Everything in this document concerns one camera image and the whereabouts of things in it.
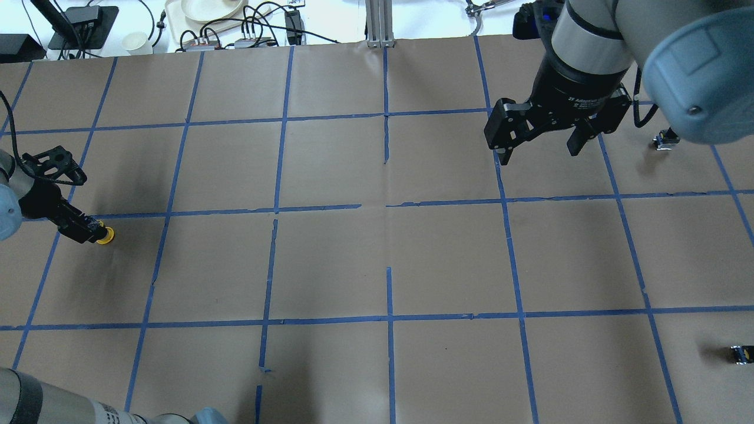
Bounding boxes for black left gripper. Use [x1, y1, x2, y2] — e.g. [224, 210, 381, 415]
[19, 147, 98, 244]

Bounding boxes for black box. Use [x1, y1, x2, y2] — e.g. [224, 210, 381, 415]
[1, 33, 47, 64]

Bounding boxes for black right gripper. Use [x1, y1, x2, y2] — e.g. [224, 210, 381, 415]
[484, 53, 631, 166]

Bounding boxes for black stand base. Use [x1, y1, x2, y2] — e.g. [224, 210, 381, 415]
[43, 4, 120, 51]

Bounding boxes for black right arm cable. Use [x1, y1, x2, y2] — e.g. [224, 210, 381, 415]
[633, 66, 660, 128]

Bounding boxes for small black yellow switch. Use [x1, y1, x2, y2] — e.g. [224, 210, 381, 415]
[729, 344, 754, 365]

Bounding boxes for white plate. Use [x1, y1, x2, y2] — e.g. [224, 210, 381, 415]
[178, 0, 245, 24]

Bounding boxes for yellow push button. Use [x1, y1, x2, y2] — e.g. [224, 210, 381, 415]
[87, 218, 115, 245]

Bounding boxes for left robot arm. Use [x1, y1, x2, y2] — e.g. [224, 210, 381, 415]
[2, 147, 228, 423]

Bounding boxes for aluminium frame post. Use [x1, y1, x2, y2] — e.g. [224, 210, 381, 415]
[365, 0, 395, 49]

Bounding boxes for green push button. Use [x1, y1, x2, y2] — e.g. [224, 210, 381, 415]
[653, 128, 681, 151]

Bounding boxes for black power adapter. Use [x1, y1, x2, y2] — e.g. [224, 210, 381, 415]
[285, 8, 303, 45]

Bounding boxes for power strip with plugs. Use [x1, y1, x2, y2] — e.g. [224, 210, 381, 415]
[187, 34, 277, 50]

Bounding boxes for white paper cup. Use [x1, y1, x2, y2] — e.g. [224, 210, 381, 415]
[121, 32, 154, 56]

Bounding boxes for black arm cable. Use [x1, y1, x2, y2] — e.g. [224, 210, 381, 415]
[0, 91, 36, 177]
[633, 66, 660, 128]

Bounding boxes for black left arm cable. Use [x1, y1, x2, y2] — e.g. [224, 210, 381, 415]
[0, 91, 36, 177]

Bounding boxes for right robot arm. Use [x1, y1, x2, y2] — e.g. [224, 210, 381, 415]
[483, 1, 753, 165]

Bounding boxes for metal clamp tool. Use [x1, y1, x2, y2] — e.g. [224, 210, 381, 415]
[464, 0, 512, 19]

